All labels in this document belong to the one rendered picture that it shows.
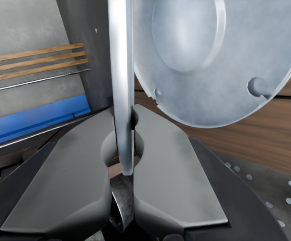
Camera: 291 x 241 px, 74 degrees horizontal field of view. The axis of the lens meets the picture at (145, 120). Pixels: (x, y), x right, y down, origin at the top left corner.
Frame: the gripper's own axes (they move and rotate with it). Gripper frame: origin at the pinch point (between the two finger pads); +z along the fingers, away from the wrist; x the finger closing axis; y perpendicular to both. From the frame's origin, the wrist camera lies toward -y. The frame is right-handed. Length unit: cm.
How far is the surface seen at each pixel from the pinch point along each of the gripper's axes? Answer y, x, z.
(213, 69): 2.1, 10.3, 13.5
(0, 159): 50, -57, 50
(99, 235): 53, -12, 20
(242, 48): -1.0, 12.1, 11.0
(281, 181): 43, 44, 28
